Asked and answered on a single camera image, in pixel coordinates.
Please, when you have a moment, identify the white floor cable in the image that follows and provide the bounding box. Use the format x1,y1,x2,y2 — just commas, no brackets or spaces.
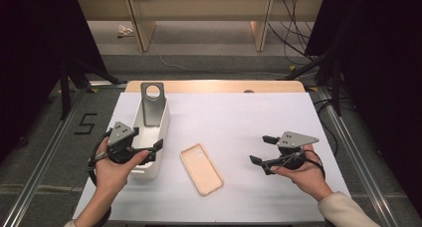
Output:
158,54,291,78

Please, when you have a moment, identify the bundle of black cables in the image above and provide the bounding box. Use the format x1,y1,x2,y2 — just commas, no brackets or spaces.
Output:
268,0,320,66

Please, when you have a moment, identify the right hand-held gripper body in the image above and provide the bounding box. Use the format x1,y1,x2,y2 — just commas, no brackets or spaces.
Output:
277,130,320,171

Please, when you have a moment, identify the person's left hand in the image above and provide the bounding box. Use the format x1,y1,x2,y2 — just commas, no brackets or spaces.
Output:
95,136,150,201

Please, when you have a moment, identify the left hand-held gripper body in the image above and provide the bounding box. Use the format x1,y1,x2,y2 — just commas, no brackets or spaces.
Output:
106,120,148,165

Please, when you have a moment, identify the dark curtain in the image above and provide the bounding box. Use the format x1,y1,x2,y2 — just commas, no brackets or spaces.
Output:
304,0,422,216
0,0,107,161

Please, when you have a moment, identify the white plastic storage box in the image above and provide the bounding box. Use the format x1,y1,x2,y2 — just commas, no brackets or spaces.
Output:
129,96,171,180

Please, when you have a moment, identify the wooden table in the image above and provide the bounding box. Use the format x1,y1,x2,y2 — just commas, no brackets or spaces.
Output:
124,80,307,94

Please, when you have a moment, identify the right hand-held gripper cable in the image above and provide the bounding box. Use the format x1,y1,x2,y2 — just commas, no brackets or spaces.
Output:
303,149,326,180

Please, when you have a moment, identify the crumpled white paper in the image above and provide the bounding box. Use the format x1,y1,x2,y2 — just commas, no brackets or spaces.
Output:
116,24,134,39

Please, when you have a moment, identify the left hand-held gripper cable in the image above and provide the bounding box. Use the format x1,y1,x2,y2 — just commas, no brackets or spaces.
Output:
87,128,113,227

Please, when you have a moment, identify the wooden shelf unit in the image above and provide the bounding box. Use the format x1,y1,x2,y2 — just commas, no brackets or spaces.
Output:
75,0,325,53

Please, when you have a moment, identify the white table mat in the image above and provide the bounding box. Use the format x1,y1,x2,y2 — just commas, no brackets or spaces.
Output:
72,92,355,223

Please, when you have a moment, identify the hand-held gripper cable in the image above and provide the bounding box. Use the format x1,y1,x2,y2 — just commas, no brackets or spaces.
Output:
87,128,113,227
303,149,326,180

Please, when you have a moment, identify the aluminium floor rail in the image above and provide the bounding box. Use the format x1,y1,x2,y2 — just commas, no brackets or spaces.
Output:
317,87,399,227
0,84,93,227

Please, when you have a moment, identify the beige phone case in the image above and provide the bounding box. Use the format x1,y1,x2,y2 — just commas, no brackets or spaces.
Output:
179,142,225,197

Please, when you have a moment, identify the person's right hand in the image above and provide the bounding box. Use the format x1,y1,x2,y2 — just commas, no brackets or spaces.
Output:
270,143,333,202

